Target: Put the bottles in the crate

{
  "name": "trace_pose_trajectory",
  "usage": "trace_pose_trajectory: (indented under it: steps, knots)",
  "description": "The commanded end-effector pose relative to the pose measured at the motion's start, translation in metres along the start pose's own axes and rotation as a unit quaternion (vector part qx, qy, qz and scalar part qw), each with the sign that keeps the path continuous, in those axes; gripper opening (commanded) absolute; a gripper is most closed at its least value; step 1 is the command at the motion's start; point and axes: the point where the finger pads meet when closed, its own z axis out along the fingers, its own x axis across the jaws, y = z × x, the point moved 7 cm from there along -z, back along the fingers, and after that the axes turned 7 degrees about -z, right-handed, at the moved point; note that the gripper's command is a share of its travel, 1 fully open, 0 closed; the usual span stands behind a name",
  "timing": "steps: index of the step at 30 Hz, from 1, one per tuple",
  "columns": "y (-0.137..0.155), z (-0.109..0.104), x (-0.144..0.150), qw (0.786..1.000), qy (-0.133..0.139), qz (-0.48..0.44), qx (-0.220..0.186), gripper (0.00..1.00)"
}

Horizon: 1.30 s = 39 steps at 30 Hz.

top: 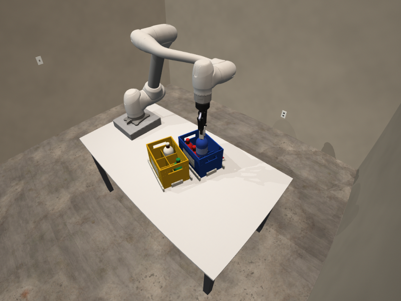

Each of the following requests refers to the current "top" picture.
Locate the cream white bottle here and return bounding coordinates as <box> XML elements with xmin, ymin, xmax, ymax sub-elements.
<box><xmin>163</xmin><ymin>142</ymin><xmax>174</xmax><ymax>156</ymax></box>

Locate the dark blue crate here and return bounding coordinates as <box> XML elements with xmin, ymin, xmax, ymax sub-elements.
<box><xmin>179</xmin><ymin>131</ymin><xmax>224</xmax><ymax>178</ymax></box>

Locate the blue bottle with grey label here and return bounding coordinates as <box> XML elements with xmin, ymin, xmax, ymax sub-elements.
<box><xmin>196</xmin><ymin>137</ymin><xmax>208</xmax><ymax>157</ymax></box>

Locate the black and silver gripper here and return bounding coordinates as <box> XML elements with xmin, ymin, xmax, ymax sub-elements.
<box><xmin>195</xmin><ymin>102</ymin><xmax>210</xmax><ymax>139</ymax></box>

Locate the brown crate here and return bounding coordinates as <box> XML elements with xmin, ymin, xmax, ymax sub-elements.
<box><xmin>148</xmin><ymin>138</ymin><xmax>189</xmax><ymax>189</ymax></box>

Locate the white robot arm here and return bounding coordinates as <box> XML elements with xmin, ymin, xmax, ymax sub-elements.
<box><xmin>124</xmin><ymin>24</ymin><xmax>236</xmax><ymax>126</ymax></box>

